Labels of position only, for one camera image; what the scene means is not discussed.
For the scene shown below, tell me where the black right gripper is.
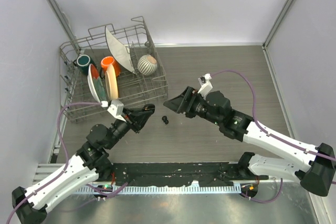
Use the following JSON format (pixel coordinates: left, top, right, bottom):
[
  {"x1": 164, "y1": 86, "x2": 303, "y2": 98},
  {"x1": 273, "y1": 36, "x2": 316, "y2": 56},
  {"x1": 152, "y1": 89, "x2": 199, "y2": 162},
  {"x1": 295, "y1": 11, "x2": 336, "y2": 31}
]
[{"x1": 164, "y1": 86, "x2": 222, "y2": 126}]

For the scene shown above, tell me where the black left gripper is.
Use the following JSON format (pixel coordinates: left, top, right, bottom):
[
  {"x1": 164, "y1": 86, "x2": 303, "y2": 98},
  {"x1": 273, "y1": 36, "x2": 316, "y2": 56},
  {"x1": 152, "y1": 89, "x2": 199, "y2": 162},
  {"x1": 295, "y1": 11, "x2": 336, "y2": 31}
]
[{"x1": 106, "y1": 107, "x2": 152, "y2": 150}]

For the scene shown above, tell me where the black earbud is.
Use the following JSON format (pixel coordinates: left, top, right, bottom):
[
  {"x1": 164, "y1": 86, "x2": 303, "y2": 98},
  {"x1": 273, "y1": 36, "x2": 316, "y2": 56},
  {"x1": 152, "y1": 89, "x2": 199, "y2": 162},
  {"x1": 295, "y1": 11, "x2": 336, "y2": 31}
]
[{"x1": 162, "y1": 115, "x2": 169, "y2": 124}]

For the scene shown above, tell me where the black earbud charging case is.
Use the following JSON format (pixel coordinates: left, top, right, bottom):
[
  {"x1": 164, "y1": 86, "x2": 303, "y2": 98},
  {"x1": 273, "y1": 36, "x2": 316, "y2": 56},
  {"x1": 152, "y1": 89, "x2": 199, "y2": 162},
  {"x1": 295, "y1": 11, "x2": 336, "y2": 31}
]
[{"x1": 142, "y1": 103, "x2": 155, "y2": 113}]

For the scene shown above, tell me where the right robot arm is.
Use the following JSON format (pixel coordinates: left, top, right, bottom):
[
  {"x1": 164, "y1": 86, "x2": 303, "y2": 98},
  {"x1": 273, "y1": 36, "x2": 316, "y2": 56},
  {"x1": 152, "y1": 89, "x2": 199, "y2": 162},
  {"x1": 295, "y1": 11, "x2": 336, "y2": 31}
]
[{"x1": 163, "y1": 87, "x2": 335, "y2": 197}]

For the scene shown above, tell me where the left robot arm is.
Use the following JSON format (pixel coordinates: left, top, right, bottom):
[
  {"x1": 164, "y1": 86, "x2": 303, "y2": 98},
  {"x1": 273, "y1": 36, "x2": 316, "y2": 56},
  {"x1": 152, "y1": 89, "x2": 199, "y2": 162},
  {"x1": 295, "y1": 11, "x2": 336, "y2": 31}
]
[{"x1": 11, "y1": 100, "x2": 155, "y2": 223}]

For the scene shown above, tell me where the beige plate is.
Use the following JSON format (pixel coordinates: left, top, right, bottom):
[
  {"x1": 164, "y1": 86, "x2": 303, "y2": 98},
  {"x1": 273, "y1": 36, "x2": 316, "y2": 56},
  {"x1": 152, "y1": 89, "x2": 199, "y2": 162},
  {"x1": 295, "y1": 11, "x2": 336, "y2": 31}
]
[{"x1": 105, "y1": 65, "x2": 119, "y2": 100}]

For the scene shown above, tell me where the striped grey white bowl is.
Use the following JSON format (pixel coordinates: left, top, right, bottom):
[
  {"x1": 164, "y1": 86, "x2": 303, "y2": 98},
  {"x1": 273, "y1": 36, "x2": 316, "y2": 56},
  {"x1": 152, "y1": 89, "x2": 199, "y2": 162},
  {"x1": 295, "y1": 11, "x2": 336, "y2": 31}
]
[{"x1": 138, "y1": 55, "x2": 158, "y2": 76}]

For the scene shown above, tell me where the red teal floral plate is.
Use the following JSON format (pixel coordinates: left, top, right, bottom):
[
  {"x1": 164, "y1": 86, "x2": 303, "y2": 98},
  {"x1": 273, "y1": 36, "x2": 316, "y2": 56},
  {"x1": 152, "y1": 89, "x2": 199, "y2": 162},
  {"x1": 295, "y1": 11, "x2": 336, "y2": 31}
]
[{"x1": 87, "y1": 63, "x2": 108, "y2": 103}]

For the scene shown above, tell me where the orange mug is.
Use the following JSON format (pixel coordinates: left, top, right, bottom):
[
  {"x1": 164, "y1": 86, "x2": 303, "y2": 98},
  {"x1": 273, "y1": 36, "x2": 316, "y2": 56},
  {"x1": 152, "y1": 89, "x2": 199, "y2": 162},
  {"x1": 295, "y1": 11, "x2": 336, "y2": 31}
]
[{"x1": 99, "y1": 56, "x2": 121, "y2": 78}]

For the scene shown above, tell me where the white square plate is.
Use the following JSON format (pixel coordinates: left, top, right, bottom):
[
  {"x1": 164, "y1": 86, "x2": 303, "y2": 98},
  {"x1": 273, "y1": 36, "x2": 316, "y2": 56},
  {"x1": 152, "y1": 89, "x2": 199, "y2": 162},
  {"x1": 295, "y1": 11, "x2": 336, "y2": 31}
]
[{"x1": 105, "y1": 26, "x2": 136, "y2": 74}]

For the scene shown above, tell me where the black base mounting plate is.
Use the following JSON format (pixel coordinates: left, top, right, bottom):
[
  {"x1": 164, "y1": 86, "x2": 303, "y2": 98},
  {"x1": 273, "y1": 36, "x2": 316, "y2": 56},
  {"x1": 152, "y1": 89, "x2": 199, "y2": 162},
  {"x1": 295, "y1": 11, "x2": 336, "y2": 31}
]
[{"x1": 106, "y1": 162, "x2": 269, "y2": 187}]

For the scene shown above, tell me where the teal mug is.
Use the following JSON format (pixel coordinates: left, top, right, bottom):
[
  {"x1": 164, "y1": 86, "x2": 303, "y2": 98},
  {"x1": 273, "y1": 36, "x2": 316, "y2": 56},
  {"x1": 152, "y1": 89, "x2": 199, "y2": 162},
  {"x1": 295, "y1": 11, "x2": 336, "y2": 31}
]
[{"x1": 73, "y1": 54, "x2": 96, "y2": 76}]

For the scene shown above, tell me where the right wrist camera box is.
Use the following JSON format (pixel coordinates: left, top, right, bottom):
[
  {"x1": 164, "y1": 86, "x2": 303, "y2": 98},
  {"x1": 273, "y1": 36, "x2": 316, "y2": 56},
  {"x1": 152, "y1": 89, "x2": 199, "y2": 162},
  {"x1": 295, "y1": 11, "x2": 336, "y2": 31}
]
[{"x1": 198, "y1": 73, "x2": 213, "y2": 98}]

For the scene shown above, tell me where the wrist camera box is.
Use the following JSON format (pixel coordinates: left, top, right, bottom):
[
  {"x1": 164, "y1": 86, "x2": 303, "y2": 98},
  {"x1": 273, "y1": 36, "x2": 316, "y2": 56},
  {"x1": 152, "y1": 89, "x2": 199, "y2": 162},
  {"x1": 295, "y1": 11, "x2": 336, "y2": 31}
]
[
  {"x1": 101, "y1": 100, "x2": 126, "y2": 122},
  {"x1": 198, "y1": 73, "x2": 213, "y2": 98}
]

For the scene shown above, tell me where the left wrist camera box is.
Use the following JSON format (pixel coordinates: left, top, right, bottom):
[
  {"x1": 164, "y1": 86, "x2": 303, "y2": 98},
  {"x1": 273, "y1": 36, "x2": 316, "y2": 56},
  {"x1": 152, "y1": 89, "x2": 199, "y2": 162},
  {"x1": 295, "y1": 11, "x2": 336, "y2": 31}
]
[{"x1": 101, "y1": 100, "x2": 126, "y2": 122}]

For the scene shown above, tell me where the grey wire dish rack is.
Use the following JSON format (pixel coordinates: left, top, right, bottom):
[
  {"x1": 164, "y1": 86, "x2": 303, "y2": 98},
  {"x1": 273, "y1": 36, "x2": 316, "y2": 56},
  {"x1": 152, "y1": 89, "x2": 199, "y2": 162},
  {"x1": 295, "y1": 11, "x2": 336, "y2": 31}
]
[{"x1": 59, "y1": 16, "x2": 168, "y2": 122}]

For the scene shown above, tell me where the white slotted cable duct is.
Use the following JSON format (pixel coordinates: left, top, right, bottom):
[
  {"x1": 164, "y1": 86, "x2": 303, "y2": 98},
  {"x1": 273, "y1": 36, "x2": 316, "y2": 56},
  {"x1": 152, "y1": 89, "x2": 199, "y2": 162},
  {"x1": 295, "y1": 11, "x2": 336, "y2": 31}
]
[{"x1": 78, "y1": 183, "x2": 242, "y2": 195}]

